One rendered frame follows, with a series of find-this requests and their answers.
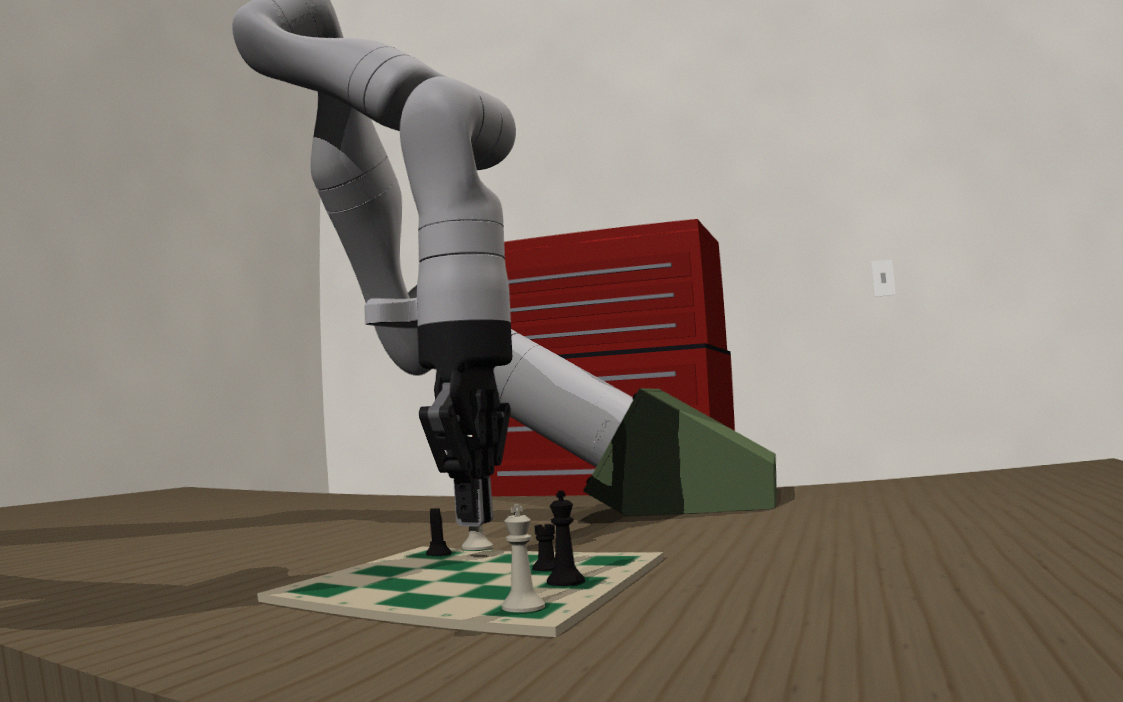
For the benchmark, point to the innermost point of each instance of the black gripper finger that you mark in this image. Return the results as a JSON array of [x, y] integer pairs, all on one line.
[[441, 427], [497, 419]]

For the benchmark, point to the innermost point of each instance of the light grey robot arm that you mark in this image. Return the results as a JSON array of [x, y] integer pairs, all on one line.
[[462, 273]]

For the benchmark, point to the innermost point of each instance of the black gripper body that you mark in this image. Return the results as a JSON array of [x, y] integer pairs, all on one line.
[[465, 353]]

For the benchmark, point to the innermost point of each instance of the white king chess piece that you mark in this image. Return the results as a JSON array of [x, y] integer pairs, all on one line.
[[522, 597]]

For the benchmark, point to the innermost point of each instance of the green and white chessboard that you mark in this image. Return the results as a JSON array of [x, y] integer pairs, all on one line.
[[464, 590]]

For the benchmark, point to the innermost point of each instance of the white chess queen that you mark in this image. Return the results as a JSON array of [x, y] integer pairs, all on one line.
[[476, 540]]

